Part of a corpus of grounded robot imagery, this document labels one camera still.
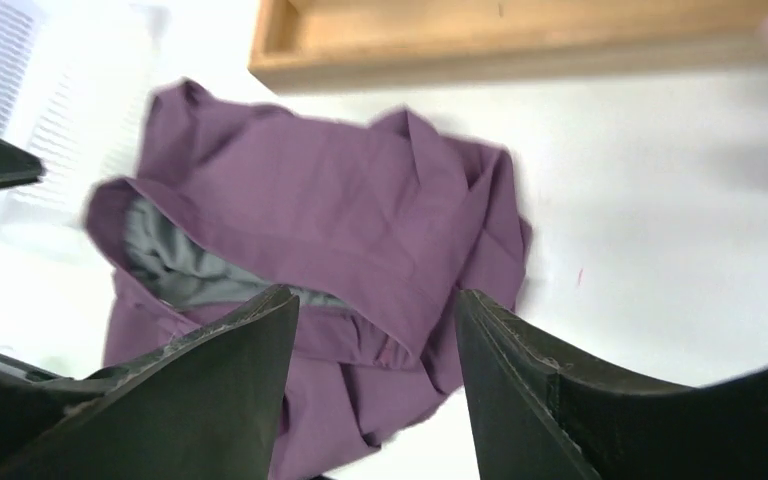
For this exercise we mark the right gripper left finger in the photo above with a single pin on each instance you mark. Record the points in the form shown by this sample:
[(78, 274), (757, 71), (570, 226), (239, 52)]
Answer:
[(205, 406)]

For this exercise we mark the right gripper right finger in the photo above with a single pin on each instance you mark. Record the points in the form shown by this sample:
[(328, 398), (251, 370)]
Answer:
[(541, 408)]

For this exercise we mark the purple garment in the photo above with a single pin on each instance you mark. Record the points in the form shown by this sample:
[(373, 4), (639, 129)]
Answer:
[(375, 228)]

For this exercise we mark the wooden hanger rack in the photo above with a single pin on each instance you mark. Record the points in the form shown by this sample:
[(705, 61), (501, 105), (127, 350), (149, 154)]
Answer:
[(329, 45)]

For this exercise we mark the white plastic basket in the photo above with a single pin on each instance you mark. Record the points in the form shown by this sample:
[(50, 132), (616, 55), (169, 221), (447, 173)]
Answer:
[(75, 77)]

